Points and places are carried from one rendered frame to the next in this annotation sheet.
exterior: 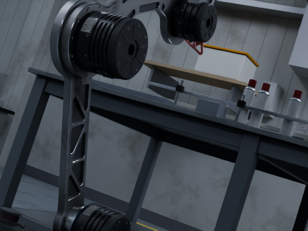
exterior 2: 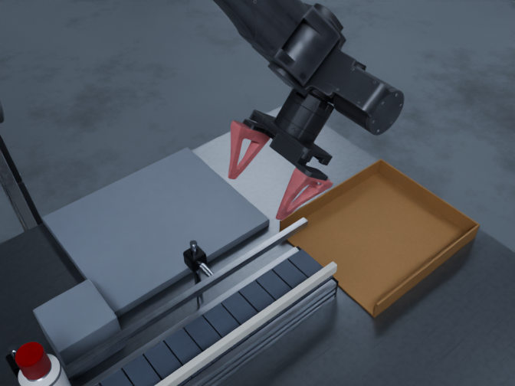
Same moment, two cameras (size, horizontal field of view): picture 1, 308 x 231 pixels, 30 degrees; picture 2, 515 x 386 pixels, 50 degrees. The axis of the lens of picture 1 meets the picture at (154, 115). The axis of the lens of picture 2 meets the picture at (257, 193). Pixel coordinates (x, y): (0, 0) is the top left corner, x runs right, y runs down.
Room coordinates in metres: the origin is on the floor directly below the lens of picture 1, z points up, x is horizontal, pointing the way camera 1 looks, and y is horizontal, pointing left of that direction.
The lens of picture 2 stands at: (2.88, -0.58, 1.68)
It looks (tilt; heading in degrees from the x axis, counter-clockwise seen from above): 44 degrees down; 112
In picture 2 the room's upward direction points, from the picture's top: straight up
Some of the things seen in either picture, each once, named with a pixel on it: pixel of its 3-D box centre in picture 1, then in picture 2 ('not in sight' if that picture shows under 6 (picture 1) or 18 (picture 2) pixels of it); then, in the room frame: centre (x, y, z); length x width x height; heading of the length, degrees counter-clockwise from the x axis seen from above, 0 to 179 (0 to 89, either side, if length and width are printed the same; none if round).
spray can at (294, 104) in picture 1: (291, 113); not in sight; (2.42, -0.55, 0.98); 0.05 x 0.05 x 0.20
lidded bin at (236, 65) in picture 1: (226, 67); not in sight; (5.44, -0.51, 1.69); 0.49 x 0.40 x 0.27; 61
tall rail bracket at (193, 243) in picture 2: (178, 98); (205, 281); (2.58, -0.08, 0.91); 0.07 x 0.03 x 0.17; 152
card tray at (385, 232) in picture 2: not in sight; (378, 229); (2.82, 0.21, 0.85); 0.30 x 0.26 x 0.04; 62
